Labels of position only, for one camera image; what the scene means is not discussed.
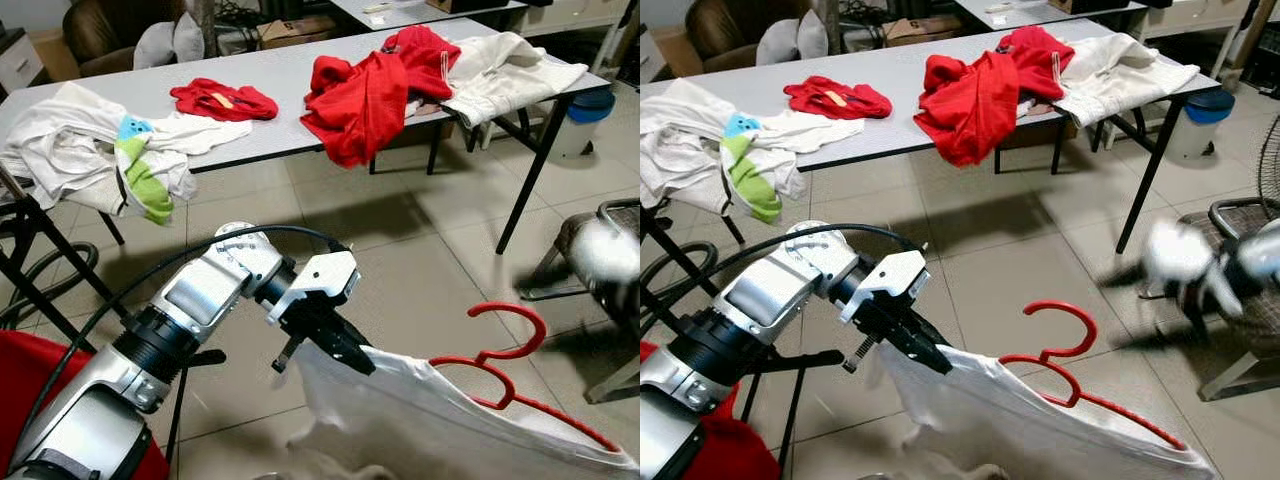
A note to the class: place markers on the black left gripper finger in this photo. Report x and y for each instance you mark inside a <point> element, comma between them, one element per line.
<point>925,342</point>
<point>910,357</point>
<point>335,357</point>
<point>350,342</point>

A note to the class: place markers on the white t-shirt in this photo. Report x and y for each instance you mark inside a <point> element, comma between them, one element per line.
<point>430,430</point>
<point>1000,430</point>

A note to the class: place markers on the red clothes hanger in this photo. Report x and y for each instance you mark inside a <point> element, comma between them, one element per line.
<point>541,330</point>
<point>1092,328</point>

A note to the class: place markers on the red t-shirt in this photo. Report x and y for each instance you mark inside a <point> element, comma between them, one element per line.
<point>968,115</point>
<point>355,115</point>

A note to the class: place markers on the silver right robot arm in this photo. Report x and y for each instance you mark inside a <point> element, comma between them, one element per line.
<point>1262,250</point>

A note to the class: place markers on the black tripod stand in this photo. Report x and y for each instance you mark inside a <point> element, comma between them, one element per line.
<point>205,357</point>
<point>800,360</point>

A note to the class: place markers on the white green blue shirt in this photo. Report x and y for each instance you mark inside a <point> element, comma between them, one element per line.
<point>150,180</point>
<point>755,185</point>

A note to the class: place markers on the small red garment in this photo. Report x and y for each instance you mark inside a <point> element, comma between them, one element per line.
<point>805,97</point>
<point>190,98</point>

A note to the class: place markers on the long grey table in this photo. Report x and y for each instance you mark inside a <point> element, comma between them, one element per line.
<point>880,65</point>
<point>250,65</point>

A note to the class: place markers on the crumpled white garment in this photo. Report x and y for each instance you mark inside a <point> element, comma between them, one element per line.
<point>685,140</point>
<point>60,140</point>

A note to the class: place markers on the brown cardboard box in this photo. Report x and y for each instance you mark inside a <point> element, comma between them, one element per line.
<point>298,32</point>
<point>922,32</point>

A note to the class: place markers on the grey cushion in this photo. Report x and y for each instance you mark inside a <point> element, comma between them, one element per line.
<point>812,33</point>
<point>155,48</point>
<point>190,35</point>
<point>778,46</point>

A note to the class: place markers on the cream jacket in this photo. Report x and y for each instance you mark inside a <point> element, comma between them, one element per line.
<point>1120,75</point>
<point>510,75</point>

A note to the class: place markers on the small grey table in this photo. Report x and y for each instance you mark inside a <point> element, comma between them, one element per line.
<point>400,12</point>
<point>1020,12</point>

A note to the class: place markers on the brown leather armchair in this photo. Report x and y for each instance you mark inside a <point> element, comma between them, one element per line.
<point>95,30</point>
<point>715,28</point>

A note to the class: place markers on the blue-lidded waste bin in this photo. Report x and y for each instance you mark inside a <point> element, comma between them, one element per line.
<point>1210,105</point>
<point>590,105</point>

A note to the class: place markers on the tan cardboard sheet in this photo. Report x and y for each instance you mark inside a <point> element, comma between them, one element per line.
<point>55,55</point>
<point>672,50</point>

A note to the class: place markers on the black wooden speaker cabinet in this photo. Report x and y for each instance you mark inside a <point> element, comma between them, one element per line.
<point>460,5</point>

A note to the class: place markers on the white drawer cabinet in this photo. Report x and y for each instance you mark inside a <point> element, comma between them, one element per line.
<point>20,65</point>

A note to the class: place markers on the white desk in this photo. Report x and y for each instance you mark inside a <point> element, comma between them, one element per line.
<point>1190,15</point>
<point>575,15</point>

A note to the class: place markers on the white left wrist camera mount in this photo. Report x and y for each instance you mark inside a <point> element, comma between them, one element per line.
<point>320,275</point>
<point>890,275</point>

